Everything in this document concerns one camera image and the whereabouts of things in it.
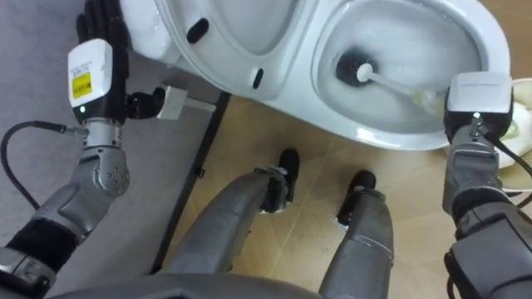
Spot white toilet brush holder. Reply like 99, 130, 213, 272
495, 77, 532, 194

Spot white toilet brush black bristles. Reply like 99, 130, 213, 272
334, 47, 448, 116

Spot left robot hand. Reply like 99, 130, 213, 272
67, 0, 167, 125

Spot white toilet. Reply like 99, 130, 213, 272
119, 0, 513, 152

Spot white wall fixture box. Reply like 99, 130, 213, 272
155, 84, 218, 122

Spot white toilet lid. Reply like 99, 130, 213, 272
155, 0, 323, 102

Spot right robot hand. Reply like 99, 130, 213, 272
442, 71, 515, 145

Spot robot legs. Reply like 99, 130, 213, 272
160, 147, 396, 299

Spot black floor trim strip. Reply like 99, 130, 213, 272
149, 91, 233, 275

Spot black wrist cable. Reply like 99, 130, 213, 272
0, 120, 89, 211
470, 112, 532, 208

